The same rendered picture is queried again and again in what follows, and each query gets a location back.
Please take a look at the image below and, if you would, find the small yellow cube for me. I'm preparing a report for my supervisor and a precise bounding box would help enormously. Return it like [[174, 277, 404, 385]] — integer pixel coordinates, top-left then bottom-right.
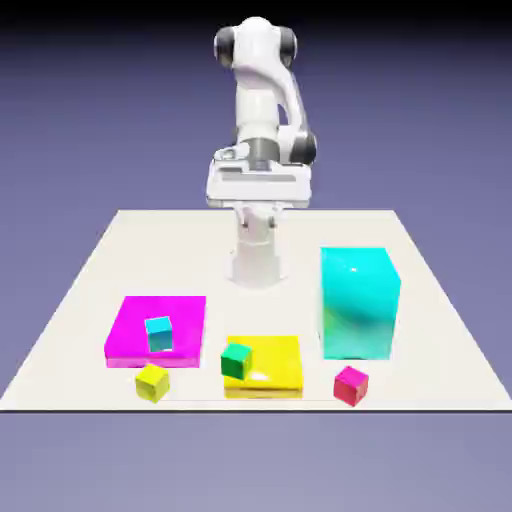
[[134, 363, 171, 404]]

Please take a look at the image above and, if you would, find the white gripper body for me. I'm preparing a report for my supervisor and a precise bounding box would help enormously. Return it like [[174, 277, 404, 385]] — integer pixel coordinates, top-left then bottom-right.
[[205, 158, 313, 210]]

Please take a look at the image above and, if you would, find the small green cube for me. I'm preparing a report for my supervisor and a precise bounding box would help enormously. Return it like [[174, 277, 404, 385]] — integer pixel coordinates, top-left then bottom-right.
[[219, 342, 254, 382]]

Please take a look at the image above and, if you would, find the large cyan box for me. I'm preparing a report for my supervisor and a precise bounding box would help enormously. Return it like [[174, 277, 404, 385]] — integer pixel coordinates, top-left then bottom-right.
[[319, 246, 402, 362]]

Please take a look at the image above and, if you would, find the small cyan cube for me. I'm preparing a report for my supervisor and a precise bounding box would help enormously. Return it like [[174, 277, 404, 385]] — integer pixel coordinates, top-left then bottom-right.
[[143, 315, 174, 354]]

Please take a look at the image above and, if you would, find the large magenta box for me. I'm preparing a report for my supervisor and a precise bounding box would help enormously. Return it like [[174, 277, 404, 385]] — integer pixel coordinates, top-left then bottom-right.
[[103, 295, 208, 370]]

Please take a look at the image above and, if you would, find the small red cube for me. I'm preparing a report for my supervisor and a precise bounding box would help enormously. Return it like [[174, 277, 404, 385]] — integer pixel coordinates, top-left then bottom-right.
[[332, 365, 370, 408]]

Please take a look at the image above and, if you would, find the large yellow box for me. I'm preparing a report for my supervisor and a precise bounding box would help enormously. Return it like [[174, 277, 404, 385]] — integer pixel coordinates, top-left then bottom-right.
[[223, 334, 304, 400]]

